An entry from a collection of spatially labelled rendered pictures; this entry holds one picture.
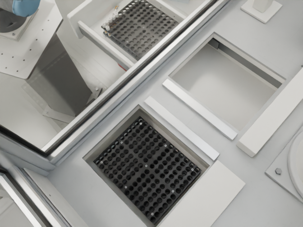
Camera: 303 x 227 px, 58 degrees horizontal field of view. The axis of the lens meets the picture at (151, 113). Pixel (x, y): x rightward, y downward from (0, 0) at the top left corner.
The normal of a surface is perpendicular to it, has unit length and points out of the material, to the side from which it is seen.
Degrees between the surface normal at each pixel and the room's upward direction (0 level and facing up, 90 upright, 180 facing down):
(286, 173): 0
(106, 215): 0
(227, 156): 0
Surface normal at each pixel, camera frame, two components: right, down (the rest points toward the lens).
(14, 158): 0.72, 0.62
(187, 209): -0.07, -0.40
